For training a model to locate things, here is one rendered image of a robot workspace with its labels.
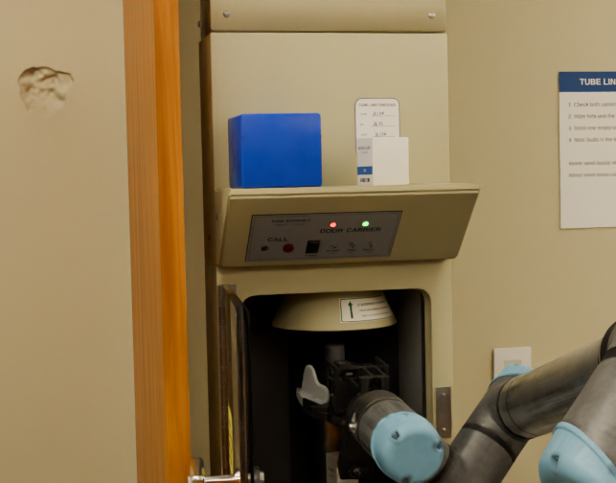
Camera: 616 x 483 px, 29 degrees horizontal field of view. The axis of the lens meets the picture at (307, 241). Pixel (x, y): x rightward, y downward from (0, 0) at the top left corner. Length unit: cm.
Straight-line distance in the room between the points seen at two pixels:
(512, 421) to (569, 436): 36
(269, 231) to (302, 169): 9
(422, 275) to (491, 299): 51
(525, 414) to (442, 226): 29
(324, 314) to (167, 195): 30
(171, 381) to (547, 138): 94
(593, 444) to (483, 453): 41
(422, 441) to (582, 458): 35
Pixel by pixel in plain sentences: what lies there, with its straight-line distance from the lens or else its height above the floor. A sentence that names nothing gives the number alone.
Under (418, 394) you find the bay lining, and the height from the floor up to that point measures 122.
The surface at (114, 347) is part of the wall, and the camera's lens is 199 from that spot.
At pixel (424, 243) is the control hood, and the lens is 157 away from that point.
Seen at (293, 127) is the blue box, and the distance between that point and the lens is 146.
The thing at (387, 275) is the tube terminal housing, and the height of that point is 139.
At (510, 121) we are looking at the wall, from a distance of 213.
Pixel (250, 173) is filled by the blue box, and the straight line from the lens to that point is 145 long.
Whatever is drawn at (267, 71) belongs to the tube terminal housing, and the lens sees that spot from 157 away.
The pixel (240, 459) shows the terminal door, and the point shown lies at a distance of 126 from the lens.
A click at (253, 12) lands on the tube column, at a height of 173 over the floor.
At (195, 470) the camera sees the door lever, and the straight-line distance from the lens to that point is 133.
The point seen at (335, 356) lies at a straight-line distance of 169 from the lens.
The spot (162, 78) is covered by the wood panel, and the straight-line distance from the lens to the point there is 146.
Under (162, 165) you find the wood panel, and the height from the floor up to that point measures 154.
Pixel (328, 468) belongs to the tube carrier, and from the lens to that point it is 169.
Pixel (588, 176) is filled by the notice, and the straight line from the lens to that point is 218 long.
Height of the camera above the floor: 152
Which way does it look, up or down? 3 degrees down
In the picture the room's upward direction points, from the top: 1 degrees counter-clockwise
